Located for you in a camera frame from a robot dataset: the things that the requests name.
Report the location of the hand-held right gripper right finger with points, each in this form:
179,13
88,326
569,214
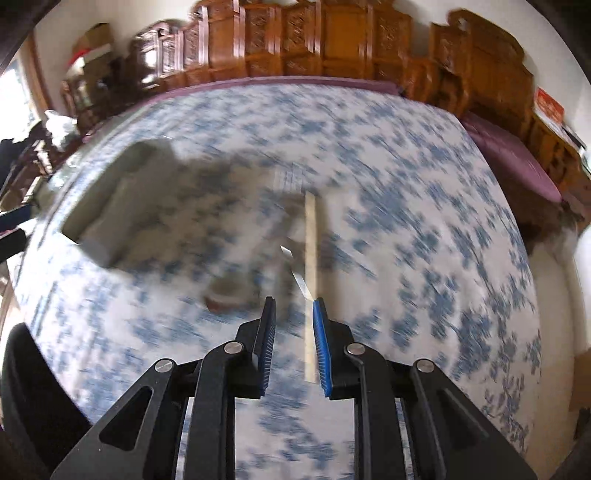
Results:
321,348

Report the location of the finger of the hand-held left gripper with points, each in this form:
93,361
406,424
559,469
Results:
14,218
10,244

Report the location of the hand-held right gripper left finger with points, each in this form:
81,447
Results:
266,350

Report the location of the metal blade tool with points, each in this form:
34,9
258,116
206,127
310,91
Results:
295,272

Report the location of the grey metal tin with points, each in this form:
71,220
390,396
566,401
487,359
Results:
117,203

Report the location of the wooden chopstick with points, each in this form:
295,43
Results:
310,240

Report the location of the dark wooden chair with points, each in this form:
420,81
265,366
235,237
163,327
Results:
25,166

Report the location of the small brown object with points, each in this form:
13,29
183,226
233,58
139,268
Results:
228,295

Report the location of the white bag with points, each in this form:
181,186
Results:
60,124

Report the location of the blue floral tablecloth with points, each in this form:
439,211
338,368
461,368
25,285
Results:
415,230

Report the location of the brown cardboard box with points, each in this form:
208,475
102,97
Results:
92,41

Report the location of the long purple sofa cushion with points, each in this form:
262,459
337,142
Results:
277,83

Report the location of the purple armchair cushion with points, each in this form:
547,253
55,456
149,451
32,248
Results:
517,161

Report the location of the long carved wooden sofa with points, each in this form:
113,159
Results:
295,37

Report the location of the carved wooden armchair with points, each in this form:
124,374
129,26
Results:
480,74

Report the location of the wooden side table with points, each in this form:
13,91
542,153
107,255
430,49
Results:
570,147

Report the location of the red desk calendar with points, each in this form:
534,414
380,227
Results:
549,106

